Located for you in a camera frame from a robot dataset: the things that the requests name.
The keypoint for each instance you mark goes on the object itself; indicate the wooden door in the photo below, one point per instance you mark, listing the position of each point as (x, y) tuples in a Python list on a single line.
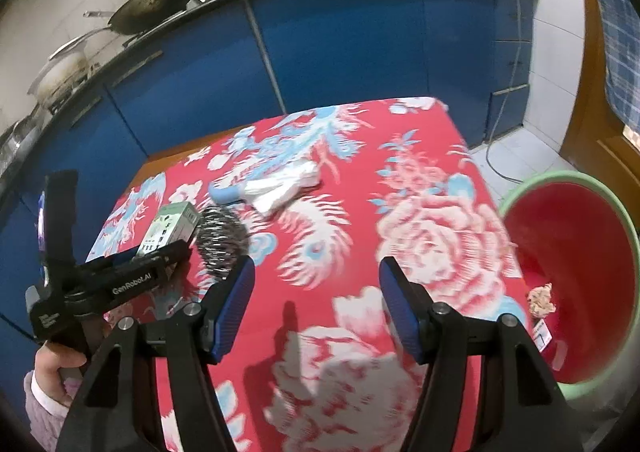
[(585, 107)]

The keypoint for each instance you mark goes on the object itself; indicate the dark wok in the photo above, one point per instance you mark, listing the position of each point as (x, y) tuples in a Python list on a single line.
[(155, 2)]

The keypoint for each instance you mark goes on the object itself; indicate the blue kitchen cabinet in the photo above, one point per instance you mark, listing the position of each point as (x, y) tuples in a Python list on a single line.
[(350, 47)]

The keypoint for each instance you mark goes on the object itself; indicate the light blue tube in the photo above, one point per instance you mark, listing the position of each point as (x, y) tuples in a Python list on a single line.
[(225, 193)]

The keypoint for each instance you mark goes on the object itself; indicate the person's left hand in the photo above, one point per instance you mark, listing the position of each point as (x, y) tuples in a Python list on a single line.
[(50, 372)]

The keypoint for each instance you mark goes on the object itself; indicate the red floral tablecloth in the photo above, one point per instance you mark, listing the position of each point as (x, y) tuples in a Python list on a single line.
[(350, 212)]

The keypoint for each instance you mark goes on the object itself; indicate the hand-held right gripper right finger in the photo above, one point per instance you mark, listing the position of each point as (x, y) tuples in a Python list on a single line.
[(397, 307)]

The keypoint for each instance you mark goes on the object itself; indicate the green and white box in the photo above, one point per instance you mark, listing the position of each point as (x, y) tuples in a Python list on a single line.
[(170, 227)]

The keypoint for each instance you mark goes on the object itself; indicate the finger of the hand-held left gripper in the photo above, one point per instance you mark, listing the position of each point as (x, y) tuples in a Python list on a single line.
[(170, 254)]

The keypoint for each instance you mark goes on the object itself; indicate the red bucket with green rim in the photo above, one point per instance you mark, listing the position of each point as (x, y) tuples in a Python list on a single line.
[(575, 242)]

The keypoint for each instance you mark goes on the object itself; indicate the blue plaid cloth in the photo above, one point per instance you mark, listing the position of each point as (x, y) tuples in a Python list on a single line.
[(620, 57)]

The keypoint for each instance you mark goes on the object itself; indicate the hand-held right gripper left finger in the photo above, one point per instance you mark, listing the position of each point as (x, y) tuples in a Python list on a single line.
[(232, 304)]

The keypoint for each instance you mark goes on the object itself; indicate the white pan with lid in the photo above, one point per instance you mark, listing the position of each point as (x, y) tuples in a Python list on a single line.
[(60, 72)]

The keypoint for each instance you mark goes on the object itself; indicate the white tissue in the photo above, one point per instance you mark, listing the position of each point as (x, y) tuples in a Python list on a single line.
[(280, 187)]

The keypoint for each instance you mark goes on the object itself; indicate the beige tissue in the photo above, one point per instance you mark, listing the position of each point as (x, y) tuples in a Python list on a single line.
[(542, 302)]

